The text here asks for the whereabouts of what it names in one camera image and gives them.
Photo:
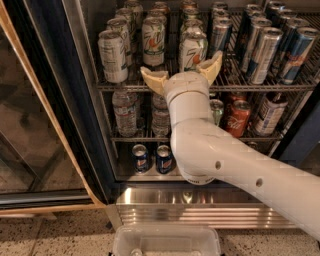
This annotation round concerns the slim blue silver can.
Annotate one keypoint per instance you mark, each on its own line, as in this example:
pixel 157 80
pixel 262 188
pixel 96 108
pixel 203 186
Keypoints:
pixel 220 35

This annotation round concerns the glass fridge door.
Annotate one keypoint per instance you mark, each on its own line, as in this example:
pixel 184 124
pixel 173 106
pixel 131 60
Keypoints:
pixel 52 151

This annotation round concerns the water bottle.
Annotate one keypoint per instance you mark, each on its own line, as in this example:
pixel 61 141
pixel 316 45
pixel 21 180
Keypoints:
pixel 160 116
pixel 124 106

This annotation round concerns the top wire shelf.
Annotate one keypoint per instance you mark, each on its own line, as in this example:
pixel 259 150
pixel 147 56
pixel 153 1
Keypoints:
pixel 230 77

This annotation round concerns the red Coca-Cola can middle shelf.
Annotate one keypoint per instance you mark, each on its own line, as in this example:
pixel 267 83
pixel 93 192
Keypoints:
pixel 238 116

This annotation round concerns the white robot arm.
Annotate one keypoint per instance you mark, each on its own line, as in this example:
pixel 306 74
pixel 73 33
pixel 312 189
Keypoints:
pixel 204 151

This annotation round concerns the front silver energy drink can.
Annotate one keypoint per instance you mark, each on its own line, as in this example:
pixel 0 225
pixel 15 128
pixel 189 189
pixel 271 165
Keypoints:
pixel 263 54

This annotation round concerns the left water bottle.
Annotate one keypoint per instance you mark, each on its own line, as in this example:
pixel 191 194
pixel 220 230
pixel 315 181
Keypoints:
pixel 124 106

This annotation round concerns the white coffee bottle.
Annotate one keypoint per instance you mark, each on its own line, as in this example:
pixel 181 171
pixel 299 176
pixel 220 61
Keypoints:
pixel 270 112

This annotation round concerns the clear plastic bin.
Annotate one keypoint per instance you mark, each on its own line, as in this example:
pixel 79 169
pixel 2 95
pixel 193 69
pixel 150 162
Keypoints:
pixel 165 240

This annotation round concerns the right water bottle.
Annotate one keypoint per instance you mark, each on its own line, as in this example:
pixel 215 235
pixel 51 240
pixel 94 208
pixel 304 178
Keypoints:
pixel 160 116

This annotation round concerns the green can middle shelf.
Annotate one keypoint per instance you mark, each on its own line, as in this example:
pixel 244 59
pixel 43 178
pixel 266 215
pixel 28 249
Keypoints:
pixel 217 109

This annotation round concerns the front left white can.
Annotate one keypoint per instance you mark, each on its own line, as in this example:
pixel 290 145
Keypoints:
pixel 112 54

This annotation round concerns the front Red Bull can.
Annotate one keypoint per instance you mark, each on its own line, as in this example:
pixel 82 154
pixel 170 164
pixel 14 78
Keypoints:
pixel 303 42

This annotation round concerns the left Pepsi can bottom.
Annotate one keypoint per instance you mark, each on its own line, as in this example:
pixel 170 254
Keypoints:
pixel 140 158

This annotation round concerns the pepsi can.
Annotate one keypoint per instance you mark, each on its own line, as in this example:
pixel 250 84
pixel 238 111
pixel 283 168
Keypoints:
pixel 163 159
pixel 140 158

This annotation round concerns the white can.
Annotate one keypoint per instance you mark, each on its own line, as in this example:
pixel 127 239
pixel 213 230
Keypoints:
pixel 112 54
pixel 120 25

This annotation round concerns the middle wire shelf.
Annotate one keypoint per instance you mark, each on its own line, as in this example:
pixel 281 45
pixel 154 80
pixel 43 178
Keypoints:
pixel 147 135

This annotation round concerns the wire shelf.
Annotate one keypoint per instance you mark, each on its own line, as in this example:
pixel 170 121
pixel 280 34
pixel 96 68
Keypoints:
pixel 147 135
pixel 230 77

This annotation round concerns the stainless fridge base grille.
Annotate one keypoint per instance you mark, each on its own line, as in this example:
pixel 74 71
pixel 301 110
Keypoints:
pixel 217 206

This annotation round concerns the right Pepsi can bottom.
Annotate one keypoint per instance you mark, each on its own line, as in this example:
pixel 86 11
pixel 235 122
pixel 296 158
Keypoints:
pixel 163 159

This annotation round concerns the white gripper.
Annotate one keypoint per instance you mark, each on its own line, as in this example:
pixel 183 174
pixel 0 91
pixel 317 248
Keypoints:
pixel 182 84

